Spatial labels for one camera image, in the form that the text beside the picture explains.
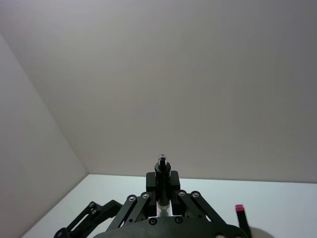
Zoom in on black pen with clear tip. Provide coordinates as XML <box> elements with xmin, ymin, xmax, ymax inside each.
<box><xmin>154</xmin><ymin>153</ymin><xmax>172</xmax><ymax>217</ymax></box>

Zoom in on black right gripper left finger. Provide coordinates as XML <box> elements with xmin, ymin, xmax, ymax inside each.
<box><xmin>112</xmin><ymin>172</ymin><xmax>158</xmax><ymax>230</ymax></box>

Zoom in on black stick with pink end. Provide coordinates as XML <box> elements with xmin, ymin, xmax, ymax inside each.
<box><xmin>234</xmin><ymin>204</ymin><xmax>253</xmax><ymax>238</ymax></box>

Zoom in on grey round disc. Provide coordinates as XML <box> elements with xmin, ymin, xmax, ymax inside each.
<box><xmin>249</xmin><ymin>226</ymin><xmax>275</xmax><ymax>238</ymax></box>

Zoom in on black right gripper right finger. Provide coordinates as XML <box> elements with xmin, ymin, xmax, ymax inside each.
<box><xmin>169</xmin><ymin>171</ymin><xmax>228</xmax><ymax>226</ymax></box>

